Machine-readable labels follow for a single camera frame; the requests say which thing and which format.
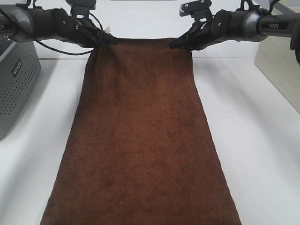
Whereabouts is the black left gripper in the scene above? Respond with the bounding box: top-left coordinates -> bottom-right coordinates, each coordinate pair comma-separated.
52,8 -> 117,48

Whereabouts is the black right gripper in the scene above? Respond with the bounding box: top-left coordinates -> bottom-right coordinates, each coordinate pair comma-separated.
169,10 -> 231,51

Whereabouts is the brown towel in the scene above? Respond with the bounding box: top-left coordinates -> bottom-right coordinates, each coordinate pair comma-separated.
41,38 -> 240,225

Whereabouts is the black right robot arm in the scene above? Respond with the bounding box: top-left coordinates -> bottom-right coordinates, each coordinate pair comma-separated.
169,1 -> 300,60

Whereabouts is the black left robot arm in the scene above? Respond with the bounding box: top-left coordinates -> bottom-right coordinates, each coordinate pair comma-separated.
0,4 -> 117,48

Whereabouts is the white towel label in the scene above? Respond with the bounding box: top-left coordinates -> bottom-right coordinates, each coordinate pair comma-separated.
105,26 -> 111,34

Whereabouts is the grey perforated plastic basket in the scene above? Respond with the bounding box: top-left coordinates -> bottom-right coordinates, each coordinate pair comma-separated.
0,37 -> 41,138

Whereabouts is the beige fabric storage box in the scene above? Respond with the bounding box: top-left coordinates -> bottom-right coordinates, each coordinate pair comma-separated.
255,36 -> 300,111

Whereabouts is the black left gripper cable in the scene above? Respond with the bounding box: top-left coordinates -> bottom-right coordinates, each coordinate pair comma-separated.
35,11 -> 104,57

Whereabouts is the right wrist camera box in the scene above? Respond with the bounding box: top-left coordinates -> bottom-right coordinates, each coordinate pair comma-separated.
179,0 -> 212,17

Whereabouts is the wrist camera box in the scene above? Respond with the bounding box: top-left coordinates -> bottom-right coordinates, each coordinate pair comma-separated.
179,0 -> 212,17
66,0 -> 97,19

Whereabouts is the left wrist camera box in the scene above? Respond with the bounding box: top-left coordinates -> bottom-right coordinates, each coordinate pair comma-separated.
66,0 -> 97,19

